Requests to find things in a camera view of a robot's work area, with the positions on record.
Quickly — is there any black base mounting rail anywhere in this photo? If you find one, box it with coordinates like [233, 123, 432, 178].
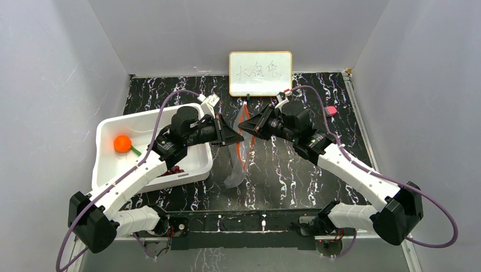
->
[77, 208, 410, 252]

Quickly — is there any clear zip top bag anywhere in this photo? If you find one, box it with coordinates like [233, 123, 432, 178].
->
[223, 101, 255, 189]

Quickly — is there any dark red grape bunch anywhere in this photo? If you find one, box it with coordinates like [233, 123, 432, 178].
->
[161, 165, 184, 177]

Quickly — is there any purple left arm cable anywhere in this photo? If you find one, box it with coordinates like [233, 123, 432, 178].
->
[55, 89, 202, 272]

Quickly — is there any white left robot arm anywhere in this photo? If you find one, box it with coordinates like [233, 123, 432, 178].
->
[67, 103, 243, 253]

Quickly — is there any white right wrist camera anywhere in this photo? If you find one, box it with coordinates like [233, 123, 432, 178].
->
[275, 89, 292, 110]

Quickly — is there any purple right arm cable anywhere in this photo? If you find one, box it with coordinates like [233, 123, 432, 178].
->
[284, 85, 459, 249]

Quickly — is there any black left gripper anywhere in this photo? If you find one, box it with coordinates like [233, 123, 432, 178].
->
[185, 114, 244, 148]

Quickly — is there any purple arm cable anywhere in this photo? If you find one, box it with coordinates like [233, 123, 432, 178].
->
[284, 85, 459, 249]
[55, 89, 202, 272]

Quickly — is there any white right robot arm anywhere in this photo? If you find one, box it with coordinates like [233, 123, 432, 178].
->
[238, 102, 423, 245]

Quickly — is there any orange toy tangerine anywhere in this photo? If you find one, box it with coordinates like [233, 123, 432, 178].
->
[113, 135, 132, 153]

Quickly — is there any small whiteboard with writing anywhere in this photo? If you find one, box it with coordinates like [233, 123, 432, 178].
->
[229, 51, 293, 97]

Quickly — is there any white plastic bin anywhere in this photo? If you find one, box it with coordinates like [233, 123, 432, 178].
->
[91, 109, 213, 193]

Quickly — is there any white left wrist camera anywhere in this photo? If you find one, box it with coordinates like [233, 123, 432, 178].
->
[197, 93, 220, 117]

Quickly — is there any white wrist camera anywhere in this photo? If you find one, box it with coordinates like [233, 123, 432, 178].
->
[197, 93, 220, 117]
[275, 89, 292, 110]

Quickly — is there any pink whiteboard eraser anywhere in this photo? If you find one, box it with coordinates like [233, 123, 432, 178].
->
[324, 106, 337, 117]

